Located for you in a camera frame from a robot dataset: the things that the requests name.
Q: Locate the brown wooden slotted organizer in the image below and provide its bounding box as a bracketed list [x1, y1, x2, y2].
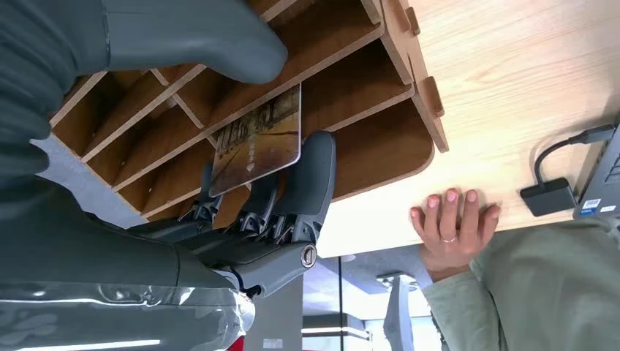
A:
[50, 0, 450, 230]

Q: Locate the black partition post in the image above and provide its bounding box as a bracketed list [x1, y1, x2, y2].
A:
[337, 257, 344, 351]

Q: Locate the person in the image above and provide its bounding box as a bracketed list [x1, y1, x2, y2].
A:
[421, 218, 620, 351]

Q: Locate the ribbed grey right arm sleeve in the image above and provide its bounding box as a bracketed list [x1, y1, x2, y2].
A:
[0, 0, 110, 195]

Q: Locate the grey laptop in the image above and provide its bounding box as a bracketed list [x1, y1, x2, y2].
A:
[573, 113, 620, 222]

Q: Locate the black adapter cable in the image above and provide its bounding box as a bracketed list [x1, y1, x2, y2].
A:
[533, 124, 616, 186]

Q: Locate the black adapter box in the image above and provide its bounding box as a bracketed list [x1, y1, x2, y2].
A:
[520, 177, 578, 218]

